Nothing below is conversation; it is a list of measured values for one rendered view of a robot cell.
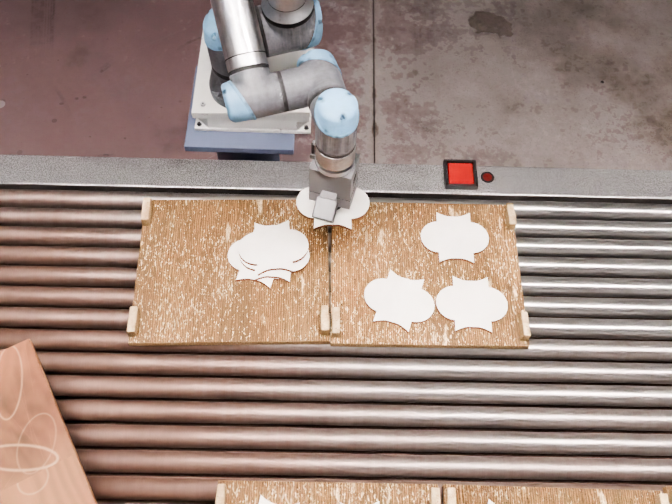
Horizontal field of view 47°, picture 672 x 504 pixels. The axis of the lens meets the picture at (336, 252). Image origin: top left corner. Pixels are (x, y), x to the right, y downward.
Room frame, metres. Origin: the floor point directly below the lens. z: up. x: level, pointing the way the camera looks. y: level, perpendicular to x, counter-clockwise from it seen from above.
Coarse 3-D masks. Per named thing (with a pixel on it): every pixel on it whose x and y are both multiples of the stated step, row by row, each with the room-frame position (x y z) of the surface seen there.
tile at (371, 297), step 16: (368, 288) 0.76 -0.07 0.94; (384, 288) 0.77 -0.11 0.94; (400, 288) 0.77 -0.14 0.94; (416, 288) 0.77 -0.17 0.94; (368, 304) 0.73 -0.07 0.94; (384, 304) 0.73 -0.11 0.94; (400, 304) 0.73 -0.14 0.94; (416, 304) 0.73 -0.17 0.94; (432, 304) 0.73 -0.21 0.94; (384, 320) 0.69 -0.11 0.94; (400, 320) 0.69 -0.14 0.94; (416, 320) 0.70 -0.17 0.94
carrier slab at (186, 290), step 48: (144, 240) 0.86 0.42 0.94; (192, 240) 0.86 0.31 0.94; (144, 288) 0.74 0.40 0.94; (192, 288) 0.75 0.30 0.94; (240, 288) 0.75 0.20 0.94; (288, 288) 0.76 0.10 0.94; (144, 336) 0.63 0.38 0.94; (192, 336) 0.64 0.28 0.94; (240, 336) 0.64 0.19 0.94; (288, 336) 0.65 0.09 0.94
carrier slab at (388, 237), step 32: (352, 224) 0.93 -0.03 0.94; (384, 224) 0.93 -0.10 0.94; (416, 224) 0.94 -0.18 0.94; (480, 224) 0.95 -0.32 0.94; (352, 256) 0.85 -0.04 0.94; (384, 256) 0.85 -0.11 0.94; (416, 256) 0.85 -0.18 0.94; (480, 256) 0.86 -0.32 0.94; (512, 256) 0.87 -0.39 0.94; (352, 288) 0.77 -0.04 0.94; (512, 288) 0.79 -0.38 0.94; (352, 320) 0.69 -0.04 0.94; (448, 320) 0.70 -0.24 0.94; (512, 320) 0.71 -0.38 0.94
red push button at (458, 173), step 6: (450, 168) 1.10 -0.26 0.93; (456, 168) 1.10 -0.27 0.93; (462, 168) 1.10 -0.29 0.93; (468, 168) 1.11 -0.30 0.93; (450, 174) 1.08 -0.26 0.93; (456, 174) 1.09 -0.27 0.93; (462, 174) 1.09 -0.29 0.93; (468, 174) 1.09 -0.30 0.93; (450, 180) 1.07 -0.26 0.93; (456, 180) 1.07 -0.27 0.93; (462, 180) 1.07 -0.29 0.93; (468, 180) 1.07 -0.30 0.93
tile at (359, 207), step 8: (304, 192) 0.91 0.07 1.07; (360, 192) 0.92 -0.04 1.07; (296, 200) 0.89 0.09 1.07; (304, 200) 0.89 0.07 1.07; (312, 200) 0.89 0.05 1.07; (352, 200) 0.90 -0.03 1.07; (360, 200) 0.90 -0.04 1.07; (368, 200) 0.90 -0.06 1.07; (304, 208) 0.87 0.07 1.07; (312, 208) 0.87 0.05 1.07; (344, 208) 0.88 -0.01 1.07; (352, 208) 0.88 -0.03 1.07; (360, 208) 0.88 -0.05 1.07; (368, 208) 0.88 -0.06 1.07; (304, 216) 0.86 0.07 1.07; (336, 216) 0.86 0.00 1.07; (344, 216) 0.86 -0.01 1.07; (352, 216) 0.86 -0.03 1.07; (360, 216) 0.86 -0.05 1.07; (320, 224) 0.84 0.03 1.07; (328, 224) 0.84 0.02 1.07; (336, 224) 0.84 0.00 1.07; (344, 224) 0.84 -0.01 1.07
